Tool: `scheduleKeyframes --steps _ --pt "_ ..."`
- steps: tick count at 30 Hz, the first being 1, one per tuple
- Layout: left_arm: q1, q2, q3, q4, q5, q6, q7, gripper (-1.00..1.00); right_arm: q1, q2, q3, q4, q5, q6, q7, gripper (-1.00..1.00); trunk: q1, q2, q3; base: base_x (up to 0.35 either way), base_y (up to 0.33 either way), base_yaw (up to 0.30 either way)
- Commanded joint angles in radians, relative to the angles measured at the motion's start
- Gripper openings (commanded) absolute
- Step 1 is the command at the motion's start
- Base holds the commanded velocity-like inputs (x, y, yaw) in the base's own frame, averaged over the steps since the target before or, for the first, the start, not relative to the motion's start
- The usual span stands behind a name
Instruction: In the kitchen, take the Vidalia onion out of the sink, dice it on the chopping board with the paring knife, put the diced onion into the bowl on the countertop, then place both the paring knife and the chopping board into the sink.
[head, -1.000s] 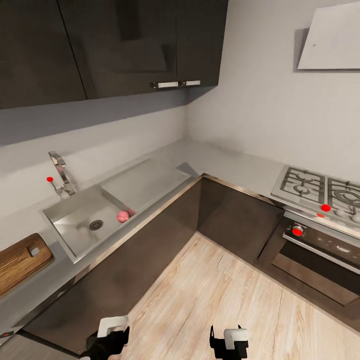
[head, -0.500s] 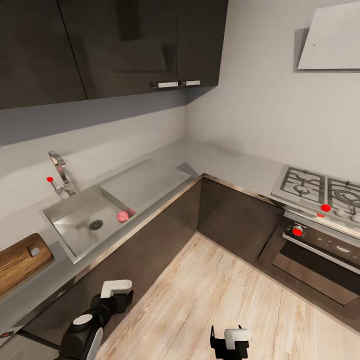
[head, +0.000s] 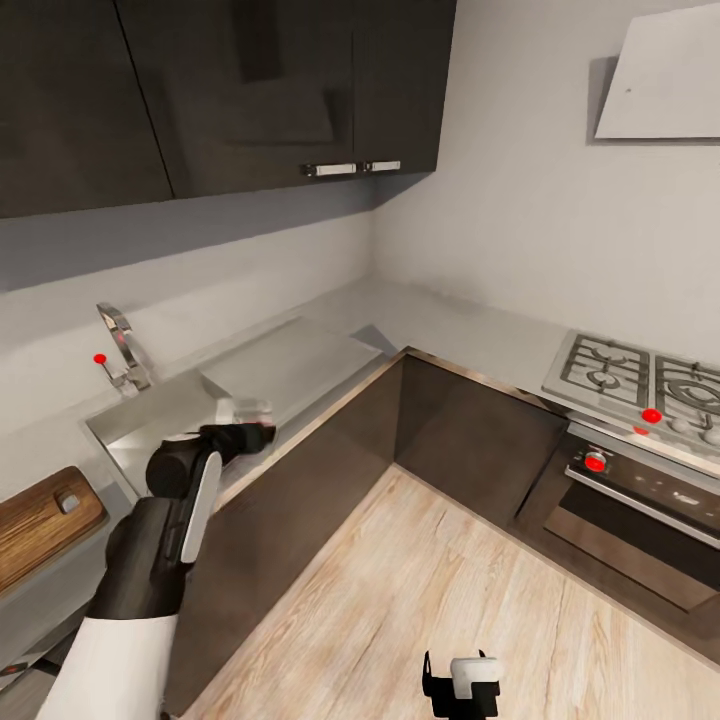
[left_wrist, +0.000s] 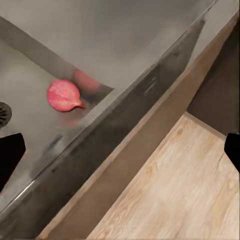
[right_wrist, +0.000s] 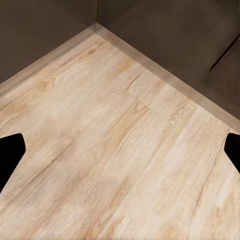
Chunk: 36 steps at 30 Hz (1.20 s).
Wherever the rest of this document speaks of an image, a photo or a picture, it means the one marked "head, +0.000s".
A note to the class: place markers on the oven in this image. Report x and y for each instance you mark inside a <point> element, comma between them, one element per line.
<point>644,523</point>

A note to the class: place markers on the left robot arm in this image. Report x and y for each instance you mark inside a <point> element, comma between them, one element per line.
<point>116,668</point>

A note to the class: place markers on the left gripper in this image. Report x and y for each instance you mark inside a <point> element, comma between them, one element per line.
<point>246,438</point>

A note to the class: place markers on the drop in sink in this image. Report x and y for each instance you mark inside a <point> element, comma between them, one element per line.
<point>292,365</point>

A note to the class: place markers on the cutting board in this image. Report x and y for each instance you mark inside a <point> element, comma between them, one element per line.
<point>33,525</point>

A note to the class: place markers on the dishwasher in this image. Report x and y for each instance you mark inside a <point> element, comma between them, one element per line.
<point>23,698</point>

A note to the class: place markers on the range hood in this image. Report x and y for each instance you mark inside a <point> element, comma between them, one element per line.
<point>667,79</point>

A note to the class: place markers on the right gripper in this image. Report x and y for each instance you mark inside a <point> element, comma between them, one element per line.
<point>445,705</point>

